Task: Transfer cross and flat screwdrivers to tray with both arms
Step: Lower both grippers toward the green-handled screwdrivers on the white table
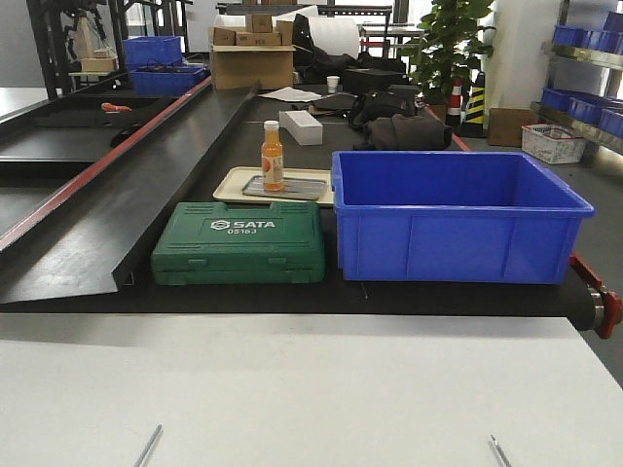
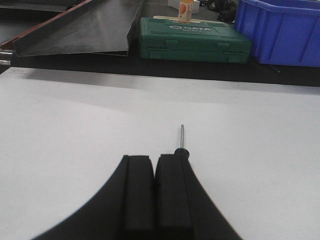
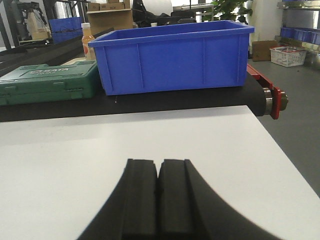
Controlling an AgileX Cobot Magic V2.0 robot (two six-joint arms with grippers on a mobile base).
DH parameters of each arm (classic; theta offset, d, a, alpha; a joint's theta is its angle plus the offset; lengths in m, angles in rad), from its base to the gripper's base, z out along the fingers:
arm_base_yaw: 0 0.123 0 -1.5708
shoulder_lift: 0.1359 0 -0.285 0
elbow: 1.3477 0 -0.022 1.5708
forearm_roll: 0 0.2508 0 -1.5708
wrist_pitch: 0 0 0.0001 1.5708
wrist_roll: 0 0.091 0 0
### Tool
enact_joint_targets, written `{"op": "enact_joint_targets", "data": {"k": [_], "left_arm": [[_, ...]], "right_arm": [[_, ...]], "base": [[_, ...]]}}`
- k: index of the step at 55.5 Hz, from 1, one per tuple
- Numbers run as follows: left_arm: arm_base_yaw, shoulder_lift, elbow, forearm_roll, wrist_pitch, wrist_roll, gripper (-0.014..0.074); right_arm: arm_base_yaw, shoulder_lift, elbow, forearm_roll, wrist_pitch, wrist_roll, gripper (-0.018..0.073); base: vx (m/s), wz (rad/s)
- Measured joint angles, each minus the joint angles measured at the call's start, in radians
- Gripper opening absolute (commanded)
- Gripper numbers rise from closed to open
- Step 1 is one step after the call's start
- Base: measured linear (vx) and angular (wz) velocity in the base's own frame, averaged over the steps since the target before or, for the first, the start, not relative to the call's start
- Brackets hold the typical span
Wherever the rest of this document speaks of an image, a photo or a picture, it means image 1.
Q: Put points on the white foam block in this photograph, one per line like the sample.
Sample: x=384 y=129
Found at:
x=302 y=126

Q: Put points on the white wire basket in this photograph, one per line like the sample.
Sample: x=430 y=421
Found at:
x=552 y=144

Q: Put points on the green SATA tool case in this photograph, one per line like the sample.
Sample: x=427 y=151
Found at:
x=213 y=243

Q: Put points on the green-handled screwdriver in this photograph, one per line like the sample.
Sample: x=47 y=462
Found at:
x=142 y=457
x=501 y=455

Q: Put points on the blue crate far left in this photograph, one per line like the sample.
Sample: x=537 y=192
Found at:
x=171 y=82

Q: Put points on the large cardboard box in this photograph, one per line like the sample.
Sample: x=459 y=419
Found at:
x=234 y=67

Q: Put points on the small grey metal tray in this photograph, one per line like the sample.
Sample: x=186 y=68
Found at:
x=294 y=188

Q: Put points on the dark cloth bag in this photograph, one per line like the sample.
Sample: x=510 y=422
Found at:
x=400 y=133

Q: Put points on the white paper cup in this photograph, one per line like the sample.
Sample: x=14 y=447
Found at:
x=332 y=83

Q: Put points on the orange white traffic cone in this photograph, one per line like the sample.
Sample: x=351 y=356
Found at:
x=453 y=116

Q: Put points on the large blue plastic bin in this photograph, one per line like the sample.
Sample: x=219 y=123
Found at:
x=494 y=217

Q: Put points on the green potted plant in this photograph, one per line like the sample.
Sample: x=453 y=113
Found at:
x=451 y=47

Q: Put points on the beige plastic tray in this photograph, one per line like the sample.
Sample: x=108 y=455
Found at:
x=231 y=187

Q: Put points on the orange juice bottle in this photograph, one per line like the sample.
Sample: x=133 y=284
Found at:
x=272 y=157

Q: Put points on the orange-handled tool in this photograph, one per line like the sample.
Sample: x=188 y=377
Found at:
x=114 y=108

